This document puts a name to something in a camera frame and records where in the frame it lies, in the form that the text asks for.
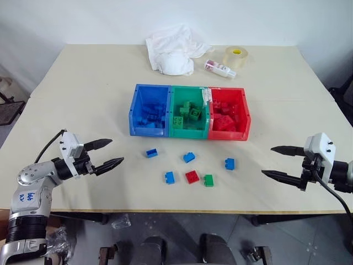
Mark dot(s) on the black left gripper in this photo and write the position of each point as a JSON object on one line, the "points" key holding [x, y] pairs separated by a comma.
{"points": [[82, 165]]}

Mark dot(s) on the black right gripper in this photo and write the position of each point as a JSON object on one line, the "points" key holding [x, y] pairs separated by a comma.
{"points": [[310, 171]]}

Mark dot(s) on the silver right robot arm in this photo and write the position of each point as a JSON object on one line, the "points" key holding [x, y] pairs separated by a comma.
{"points": [[343, 175]]}

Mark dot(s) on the dark green toy brick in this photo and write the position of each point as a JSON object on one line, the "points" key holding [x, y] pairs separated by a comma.
{"points": [[184, 109], [195, 114]]}

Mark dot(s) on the green plastic bin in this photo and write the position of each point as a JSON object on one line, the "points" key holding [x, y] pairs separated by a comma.
{"points": [[189, 113]]}

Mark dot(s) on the red plastic bin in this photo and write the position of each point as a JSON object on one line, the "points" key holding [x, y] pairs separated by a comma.
{"points": [[230, 113]]}

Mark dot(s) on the dark rounded shape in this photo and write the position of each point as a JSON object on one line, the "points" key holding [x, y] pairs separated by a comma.
{"points": [[216, 249], [153, 251]]}

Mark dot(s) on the small clear spray bottle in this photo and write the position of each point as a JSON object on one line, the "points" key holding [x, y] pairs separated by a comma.
{"points": [[219, 69]]}

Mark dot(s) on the blue toy brick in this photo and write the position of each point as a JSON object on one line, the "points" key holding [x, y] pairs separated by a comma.
{"points": [[170, 178], [189, 157], [152, 153], [230, 164], [143, 123]]}

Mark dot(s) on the clear plastic bag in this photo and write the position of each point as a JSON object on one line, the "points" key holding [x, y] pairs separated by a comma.
{"points": [[120, 221], [59, 243]]}

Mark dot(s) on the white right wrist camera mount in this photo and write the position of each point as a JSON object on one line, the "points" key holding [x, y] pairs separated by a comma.
{"points": [[322, 149]]}

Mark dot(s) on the black metal stand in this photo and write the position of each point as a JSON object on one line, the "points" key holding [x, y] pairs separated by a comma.
{"points": [[9, 109]]}

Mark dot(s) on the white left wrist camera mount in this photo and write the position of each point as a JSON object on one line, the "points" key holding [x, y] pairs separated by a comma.
{"points": [[70, 143]]}

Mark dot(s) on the crumpled white cloth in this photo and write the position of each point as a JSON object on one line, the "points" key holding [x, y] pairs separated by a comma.
{"points": [[173, 52]]}

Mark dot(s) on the light green toy brick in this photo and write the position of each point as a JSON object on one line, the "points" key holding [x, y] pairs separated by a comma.
{"points": [[178, 122]]}

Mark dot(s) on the blue plastic bin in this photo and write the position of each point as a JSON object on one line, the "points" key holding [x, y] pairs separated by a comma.
{"points": [[150, 110]]}

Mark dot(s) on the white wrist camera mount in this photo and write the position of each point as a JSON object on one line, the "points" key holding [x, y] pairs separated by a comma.
{"points": [[322, 149], [70, 143]]}

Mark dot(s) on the clear tape roll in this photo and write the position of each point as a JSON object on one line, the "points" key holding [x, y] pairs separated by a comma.
{"points": [[235, 58]]}

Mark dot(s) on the large red toy brick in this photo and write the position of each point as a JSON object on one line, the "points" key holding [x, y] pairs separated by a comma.
{"points": [[224, 122]]}

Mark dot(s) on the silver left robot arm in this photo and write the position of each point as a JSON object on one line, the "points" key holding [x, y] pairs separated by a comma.
{"points": [[33, 176]]}

